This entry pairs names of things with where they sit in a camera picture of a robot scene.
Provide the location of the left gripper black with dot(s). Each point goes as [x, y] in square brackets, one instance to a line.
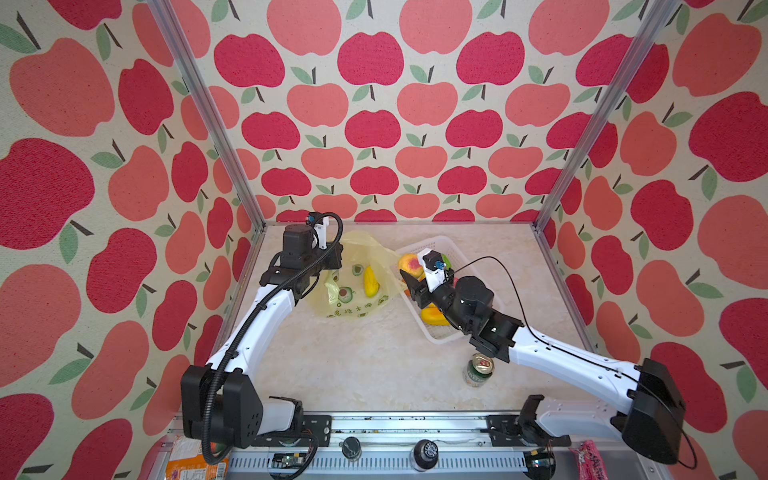
[334, 262]

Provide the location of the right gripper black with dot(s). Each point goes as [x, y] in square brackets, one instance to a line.
[416, 291]

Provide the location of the yellow orange mango toy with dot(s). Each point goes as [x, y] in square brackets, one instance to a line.
[432, 316]

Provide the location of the peach toy fruit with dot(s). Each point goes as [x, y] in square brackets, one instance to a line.
[410, 264]

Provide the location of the yellow plastic bag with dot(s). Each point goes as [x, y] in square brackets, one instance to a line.
[340, 293]

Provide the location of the yellow banana toy fruit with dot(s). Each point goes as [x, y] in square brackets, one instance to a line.
[371, 284]

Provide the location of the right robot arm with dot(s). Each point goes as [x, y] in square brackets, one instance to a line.
[649, 406]

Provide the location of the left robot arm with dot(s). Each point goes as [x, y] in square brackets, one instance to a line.
[219, 401]

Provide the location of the green drink can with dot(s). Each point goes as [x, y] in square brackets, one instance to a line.
[478, 370]

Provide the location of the black round knob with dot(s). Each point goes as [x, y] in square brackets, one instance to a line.
[424, 456]

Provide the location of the small grey knob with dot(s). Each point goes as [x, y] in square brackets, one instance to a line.
[351, 449]

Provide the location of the pink snack packet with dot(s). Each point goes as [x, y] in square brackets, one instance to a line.
[589, 462]

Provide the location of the orange snack packet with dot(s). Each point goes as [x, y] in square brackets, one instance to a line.
[186, 462]

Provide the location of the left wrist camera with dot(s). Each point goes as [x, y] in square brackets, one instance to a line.
[319, 222]

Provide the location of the right aluminium corner post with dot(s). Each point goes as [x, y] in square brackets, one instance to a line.
[655, 20]

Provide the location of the aluminium corner post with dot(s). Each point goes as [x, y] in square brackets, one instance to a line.
[655, 20]
[173, 33]

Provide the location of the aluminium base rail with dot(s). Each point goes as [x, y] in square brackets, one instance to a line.
[404, 445]

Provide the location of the left aluminium corner post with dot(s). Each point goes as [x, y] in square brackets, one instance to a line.
[173, 33]

